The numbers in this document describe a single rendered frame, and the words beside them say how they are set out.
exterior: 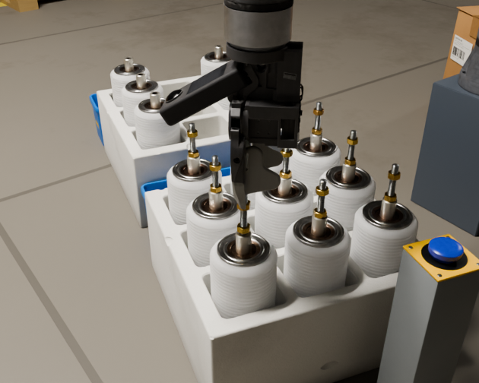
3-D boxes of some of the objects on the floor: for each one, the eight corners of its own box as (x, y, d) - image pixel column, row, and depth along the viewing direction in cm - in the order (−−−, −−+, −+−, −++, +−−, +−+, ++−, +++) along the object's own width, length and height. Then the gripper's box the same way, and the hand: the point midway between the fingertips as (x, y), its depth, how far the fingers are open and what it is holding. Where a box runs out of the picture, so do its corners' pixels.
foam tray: (235, 127, 169) (235, 69, 160) (296, 191, 139) (300, 125, 129) (104, 151, 157) (96, 90, 147) (141, 229, 126) (132, 158, 117)
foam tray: (321, 225, 127) (328, 155, 118) (430, 351, 97) (452, 270, 87) (152, 265, 116) (144, 191, 106) (214, 423, 85) (210, 338, 75)
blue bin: (191, 115, 176) (188, 79, 170) (203, 130, 168) (201, 92, 161) (93, 132, 167) (88, 94, 160) (101, 149, 158) (95, 109, 152)
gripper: (302, 61, 59) (292, 228, 70) (303, 29, 68) (294, 182, 79) (219, 58, 59) (223, 223, 71) (232, 26, 69) (233, 178, 80)
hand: (239, 191), depth 75 cm, fingers open, 3 cm apart
